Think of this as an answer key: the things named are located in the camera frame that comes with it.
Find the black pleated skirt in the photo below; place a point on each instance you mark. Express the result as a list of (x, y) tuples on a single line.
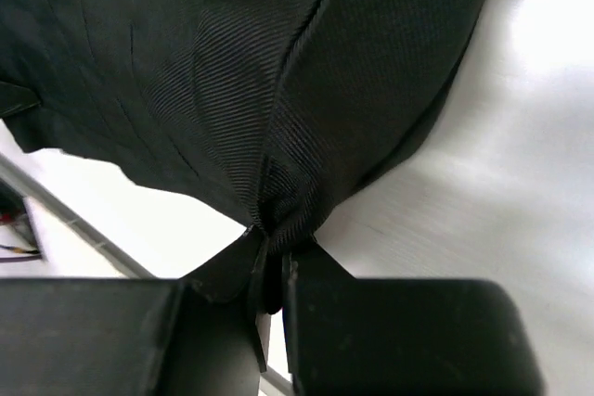
[(273, 112)]

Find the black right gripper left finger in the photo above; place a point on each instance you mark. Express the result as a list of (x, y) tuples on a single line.
[(196, 335)]

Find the aluminium table edge rail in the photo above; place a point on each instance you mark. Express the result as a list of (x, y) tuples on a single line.
[(73, 246)]

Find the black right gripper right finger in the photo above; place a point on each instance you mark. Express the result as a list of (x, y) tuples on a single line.
[(400, 336)]

